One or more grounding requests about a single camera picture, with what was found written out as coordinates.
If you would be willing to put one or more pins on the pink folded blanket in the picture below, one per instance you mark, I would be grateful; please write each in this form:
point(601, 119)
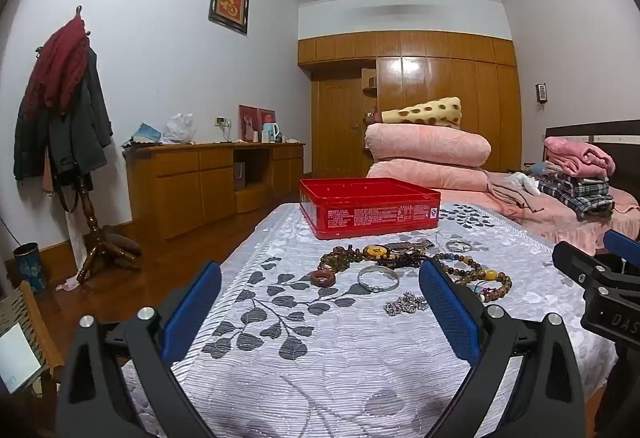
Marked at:
point(580, 157)

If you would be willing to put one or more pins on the grey leaf-print bedspread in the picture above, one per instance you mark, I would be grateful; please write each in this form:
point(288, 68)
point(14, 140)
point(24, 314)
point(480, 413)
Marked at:
point(310, 368)

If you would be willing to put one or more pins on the blue patterned trash bin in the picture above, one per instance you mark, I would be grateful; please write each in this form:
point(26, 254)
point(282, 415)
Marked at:
point(29, 268)

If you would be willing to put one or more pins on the pink bedsheet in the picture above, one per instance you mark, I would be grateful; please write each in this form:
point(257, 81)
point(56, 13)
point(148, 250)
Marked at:
point(560, 223)

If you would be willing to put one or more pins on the wall power socket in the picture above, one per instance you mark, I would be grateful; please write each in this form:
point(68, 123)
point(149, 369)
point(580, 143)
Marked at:
point(222, 121)

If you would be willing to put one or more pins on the blue book stack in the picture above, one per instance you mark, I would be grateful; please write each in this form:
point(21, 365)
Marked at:
point(145, 135)

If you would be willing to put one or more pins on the large silver bangle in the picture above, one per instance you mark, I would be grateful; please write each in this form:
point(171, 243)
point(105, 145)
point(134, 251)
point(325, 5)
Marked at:
point(377, 289)

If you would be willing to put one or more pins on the amber disc pendant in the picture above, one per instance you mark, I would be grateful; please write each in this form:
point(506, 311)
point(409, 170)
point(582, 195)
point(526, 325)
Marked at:
point(375, 252)

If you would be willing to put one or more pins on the white plastic bag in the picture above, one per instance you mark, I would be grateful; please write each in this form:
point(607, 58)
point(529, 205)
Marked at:
point(179, 128)

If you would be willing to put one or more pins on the framed red wall picture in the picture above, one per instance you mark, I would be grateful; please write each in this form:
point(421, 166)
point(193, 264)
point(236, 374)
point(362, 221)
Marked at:
point(229, 3)

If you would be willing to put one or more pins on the wooden sideboard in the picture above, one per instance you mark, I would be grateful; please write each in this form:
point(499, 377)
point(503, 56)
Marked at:
point(180, 188)

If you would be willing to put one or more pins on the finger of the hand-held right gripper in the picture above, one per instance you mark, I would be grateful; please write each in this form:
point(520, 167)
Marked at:
point(575, 263)
point(622, 245)

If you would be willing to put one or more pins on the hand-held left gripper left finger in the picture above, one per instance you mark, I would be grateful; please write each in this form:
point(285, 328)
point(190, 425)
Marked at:
point(192, 313)

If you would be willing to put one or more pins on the wooden coat rack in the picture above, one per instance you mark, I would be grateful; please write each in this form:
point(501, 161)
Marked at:
point(93, 223)

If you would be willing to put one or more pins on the red scarf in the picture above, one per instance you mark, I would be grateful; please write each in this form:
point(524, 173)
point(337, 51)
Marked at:
point(57, 62)

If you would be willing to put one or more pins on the pink folded quilt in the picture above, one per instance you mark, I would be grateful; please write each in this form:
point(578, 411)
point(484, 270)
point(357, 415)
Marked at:
point(425, 145)
point(425, 178)

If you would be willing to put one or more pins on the red picture with white figure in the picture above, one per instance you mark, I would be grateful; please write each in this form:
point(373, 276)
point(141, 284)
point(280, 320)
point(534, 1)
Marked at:
point(247, 120)

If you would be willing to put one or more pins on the small silver bangle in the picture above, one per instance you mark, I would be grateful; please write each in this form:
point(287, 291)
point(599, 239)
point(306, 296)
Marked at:
point(450, 249)

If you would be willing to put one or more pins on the brown slippers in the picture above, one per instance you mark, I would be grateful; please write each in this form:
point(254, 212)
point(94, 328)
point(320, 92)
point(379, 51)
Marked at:
point(122, 245)

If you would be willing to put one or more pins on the metal watch band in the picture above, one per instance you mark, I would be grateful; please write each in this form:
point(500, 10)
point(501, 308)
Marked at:
point(400, 246)

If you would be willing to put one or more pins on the red picture behind kettle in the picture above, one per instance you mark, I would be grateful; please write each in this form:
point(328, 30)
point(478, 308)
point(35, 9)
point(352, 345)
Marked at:
point(267, 111)

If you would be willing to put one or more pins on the wooden wardrobe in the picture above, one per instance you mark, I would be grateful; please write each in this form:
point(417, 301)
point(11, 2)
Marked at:
point(475, 87)

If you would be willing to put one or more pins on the plaid folded clothes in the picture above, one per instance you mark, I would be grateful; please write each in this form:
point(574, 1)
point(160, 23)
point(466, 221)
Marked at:
point(580, 195)

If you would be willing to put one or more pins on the dark wooden headboard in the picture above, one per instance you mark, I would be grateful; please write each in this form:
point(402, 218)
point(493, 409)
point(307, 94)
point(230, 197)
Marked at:
point(625, 137)

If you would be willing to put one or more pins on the grey bag in sideboard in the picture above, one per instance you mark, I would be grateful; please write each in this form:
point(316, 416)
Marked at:
point(240, 175)

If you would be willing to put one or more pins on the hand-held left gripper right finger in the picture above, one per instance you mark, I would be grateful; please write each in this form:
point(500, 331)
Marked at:
point(450, 313)

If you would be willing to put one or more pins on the wooden door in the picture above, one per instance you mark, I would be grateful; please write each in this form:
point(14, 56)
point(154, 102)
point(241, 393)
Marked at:
point(337, 127)

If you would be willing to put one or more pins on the wooden chair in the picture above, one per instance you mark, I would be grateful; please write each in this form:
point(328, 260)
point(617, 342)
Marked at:
point(42, 333)

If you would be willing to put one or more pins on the red tin box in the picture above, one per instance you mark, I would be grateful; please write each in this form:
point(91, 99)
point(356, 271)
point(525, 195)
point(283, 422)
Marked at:
point(370, 213)

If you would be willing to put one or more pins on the small wall device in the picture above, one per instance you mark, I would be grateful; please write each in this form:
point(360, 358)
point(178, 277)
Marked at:
point(540, 92)

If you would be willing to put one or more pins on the beige crumpled cloth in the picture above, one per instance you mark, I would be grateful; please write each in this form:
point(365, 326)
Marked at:
point(510, 190)

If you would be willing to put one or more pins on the yellow spotted pillow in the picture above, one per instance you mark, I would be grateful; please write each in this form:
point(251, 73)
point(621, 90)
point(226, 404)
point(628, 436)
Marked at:
point(430, 112)

